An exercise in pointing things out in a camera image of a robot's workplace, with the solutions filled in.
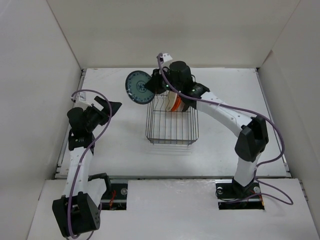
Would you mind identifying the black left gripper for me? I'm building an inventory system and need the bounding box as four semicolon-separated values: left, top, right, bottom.
84;97;121;133

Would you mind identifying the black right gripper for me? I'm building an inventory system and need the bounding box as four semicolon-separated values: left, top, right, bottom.
144;66;182;94

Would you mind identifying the blue white patterned plate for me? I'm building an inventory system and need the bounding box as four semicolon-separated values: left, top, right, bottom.
125;70;155;105

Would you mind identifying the cream plate with black mark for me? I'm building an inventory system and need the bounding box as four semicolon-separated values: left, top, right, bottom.
165;91;178;112

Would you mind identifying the orange round plate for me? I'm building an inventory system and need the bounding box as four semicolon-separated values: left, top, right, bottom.
171;96;181;112

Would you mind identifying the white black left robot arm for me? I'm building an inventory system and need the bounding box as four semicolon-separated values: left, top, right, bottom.
52;96;122;239

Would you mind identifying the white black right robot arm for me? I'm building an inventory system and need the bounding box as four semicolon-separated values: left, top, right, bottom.
145;61;269;197

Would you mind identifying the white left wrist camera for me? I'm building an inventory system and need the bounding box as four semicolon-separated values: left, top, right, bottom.
73;91;91;109

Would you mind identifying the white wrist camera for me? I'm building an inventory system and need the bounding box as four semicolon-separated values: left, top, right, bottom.
157;53;173;65
73;91;91;109

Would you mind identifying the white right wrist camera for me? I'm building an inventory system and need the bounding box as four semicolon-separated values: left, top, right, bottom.
157;53;173;65

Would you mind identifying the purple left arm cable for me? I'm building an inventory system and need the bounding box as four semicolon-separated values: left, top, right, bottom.
66;89;112;238

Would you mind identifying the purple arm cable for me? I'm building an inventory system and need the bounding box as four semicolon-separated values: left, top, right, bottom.
156;52;294;206
66;89;112;238

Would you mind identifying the grey wire dish rack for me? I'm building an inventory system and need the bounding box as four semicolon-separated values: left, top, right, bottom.
145;91;199;146

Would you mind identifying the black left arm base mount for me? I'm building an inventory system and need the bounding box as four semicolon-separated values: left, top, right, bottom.
100;179;128;211

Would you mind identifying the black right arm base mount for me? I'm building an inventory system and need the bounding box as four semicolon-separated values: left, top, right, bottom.
215;181;265;210

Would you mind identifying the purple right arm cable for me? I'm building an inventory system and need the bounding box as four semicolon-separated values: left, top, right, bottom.
156;52;294;206

